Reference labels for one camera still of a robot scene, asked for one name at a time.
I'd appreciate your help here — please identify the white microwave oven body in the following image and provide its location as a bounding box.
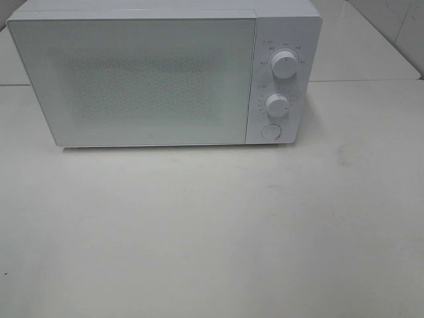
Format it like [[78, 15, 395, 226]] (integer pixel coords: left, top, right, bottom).
[[7, 1, 323, 146]]

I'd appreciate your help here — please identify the white microwave door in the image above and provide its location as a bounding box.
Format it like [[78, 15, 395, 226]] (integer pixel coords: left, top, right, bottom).
[[9, 19, 256, 147]]

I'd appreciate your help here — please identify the white timer knob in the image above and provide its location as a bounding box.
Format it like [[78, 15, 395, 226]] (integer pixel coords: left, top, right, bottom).
[[265, 93, 290, 118]]

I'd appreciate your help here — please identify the white round door button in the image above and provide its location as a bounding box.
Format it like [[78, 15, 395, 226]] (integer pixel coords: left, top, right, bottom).
[[261, 124, 282, 140]]

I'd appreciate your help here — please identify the white upper power knob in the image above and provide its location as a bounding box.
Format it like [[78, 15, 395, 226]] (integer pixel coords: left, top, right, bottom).
[[270, 48, 299, 80]]

